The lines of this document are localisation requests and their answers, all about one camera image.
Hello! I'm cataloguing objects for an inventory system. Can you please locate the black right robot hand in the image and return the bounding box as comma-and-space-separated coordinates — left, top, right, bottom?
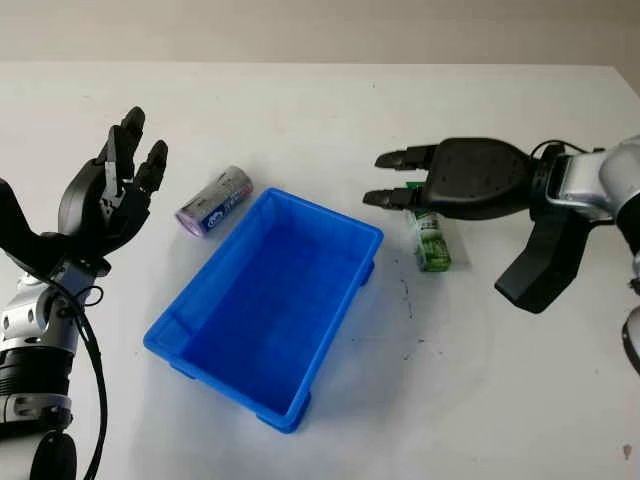
361, 137, 539, 221

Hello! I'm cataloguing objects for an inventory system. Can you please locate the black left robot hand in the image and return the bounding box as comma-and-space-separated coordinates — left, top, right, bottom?
58, 105, 169, 275

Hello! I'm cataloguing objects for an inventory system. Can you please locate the green toothpaste box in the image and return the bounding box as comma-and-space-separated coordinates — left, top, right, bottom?
405, 182, 454, 274

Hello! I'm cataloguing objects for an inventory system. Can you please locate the silver cylindrical can purple lid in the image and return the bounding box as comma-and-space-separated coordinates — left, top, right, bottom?
174, 165, 256, 240

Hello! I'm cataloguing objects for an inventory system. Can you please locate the blue plastic tray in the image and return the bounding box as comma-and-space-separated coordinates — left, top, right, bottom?
142, 187, 385, 435

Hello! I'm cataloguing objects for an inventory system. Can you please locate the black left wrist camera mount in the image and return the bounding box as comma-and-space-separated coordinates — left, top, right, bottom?
0, 177, 66, 281

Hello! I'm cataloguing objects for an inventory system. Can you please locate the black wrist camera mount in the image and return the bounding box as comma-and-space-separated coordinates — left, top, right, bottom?
0, 177, 66, 281
493, 199, 594, 315

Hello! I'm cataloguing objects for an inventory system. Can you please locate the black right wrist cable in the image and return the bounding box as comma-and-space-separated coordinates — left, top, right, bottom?
529, 141, 606, 161

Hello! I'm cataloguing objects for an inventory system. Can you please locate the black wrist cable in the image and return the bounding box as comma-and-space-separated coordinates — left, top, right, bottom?
529, 141, 606, 161
44, 279, 109, 480

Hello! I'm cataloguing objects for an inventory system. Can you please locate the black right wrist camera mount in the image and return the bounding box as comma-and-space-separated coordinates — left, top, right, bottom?
493, 199, 594, 315

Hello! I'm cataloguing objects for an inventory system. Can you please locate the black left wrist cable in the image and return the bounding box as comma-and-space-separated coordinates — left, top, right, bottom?
44, 279, 109, 480

